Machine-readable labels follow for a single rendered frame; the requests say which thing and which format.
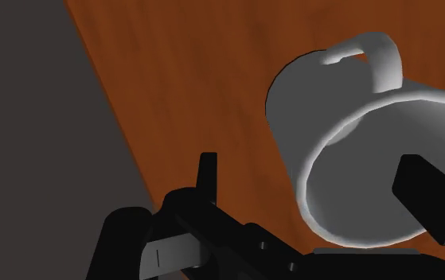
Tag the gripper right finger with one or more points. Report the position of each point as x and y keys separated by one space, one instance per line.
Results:
x=427 y=194

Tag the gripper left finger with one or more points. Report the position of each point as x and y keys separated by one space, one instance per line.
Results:
x=191 y=217

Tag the white mug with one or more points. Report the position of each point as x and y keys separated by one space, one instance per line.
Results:
x=361 y=155

